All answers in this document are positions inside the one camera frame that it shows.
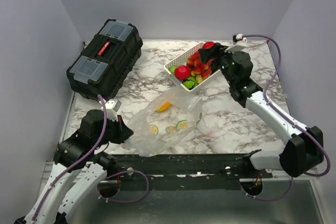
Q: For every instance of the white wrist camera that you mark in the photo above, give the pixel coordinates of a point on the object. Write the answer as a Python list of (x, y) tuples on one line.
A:
[(111, 107), (239, 43)]

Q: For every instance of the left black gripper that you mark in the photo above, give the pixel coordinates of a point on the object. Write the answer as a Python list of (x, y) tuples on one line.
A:
[(124, 131)]

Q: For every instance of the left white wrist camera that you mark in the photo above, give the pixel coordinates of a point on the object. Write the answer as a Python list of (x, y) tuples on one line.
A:
[(111, 107)]

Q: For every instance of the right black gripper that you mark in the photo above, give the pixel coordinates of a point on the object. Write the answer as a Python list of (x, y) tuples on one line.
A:
[(206, 54)]

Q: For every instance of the red lychee fruit bunch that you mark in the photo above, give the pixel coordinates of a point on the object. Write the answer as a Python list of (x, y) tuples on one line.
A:
[(200, 71)]

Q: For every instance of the green fake apple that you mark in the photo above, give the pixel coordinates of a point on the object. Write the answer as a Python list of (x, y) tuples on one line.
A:
[(172, 69)]

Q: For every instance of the white perforated plastic basket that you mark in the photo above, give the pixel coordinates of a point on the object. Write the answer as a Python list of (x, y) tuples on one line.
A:
[(181, 60)]

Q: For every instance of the clear plastic bag of fruits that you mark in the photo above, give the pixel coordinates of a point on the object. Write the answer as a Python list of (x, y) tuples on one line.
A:
[(155, 132)]

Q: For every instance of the black plastic toolbox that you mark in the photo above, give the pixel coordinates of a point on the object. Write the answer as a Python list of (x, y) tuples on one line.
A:
[(104, 64)]

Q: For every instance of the red fake pomegranate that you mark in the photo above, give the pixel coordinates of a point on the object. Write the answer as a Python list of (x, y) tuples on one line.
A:
[(208, 45)]

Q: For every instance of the black metal mounting rail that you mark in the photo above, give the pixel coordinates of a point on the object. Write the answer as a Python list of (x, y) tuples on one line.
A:
[(183, 172)]

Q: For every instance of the green fake watermelon ball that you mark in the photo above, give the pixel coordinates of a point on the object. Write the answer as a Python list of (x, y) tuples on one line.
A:
[(190, 83)]

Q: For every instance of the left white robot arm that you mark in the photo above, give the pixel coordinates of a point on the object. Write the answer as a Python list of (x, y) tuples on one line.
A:
[(77, 168)]

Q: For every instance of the red fake peach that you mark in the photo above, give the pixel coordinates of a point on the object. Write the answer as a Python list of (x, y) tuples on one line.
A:
[(182, 72)]

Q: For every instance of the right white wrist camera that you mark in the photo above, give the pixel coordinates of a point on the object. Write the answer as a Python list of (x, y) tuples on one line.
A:
[(239, 43)]

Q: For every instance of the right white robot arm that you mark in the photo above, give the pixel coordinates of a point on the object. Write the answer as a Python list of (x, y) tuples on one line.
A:
[(302, 145)]

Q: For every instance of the yellow orange fake mango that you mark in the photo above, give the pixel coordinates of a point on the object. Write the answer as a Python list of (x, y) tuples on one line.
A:
[(164, 107)]

